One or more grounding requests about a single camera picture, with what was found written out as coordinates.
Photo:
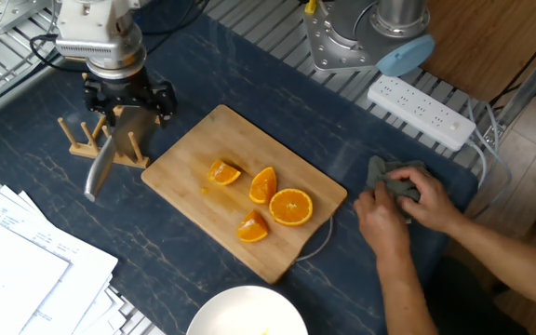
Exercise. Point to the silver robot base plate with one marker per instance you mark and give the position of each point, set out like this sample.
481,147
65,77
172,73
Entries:
333,46

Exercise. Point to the orange wedge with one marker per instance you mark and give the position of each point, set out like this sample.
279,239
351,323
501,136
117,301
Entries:
264,188

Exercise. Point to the white ceramic bowl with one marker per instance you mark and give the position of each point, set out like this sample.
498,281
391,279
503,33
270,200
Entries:
245,314

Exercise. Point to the person body green clothing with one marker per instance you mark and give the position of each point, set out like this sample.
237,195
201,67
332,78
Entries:
473,307

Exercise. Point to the wooden peg rack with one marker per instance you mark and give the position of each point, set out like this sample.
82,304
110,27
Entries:
82,150

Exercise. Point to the cut orange piece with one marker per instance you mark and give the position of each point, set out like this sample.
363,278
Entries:
223,173
252,228

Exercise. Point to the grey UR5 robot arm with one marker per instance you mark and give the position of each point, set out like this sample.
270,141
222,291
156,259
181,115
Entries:
110,60

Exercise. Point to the aluminium frame post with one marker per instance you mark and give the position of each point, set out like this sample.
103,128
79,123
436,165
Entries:
528,84

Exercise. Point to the grey-green cloth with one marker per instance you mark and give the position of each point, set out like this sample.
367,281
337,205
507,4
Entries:
377,170

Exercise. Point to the white paper stack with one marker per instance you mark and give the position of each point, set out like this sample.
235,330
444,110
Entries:
17,279

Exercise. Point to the bamboo cutting board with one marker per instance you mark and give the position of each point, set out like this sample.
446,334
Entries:
249,260

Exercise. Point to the person's left forearm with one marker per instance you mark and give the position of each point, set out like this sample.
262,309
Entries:
405,298

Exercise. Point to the person's left hand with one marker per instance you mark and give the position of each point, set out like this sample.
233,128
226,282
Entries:
384,228

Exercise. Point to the steel cleaver knife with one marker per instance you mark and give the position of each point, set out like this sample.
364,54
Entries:
98,172

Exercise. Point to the person's right forearm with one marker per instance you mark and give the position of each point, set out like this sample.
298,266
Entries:
505,260

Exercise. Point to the silver metal mounting plate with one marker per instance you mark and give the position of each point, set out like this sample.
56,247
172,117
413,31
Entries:
3,11

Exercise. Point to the dark blue marble mat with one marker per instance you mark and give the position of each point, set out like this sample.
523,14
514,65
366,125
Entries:
296,93

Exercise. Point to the yellow plug clip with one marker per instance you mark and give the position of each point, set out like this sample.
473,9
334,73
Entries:
311,6

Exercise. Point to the orange half round face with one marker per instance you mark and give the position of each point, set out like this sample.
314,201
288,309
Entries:
291,207

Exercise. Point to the white power strip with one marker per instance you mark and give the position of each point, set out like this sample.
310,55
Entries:
417,109

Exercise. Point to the person's right hand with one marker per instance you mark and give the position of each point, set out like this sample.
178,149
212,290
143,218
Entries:
435,209

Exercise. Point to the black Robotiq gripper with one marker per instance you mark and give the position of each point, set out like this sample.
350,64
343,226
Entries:
124,88

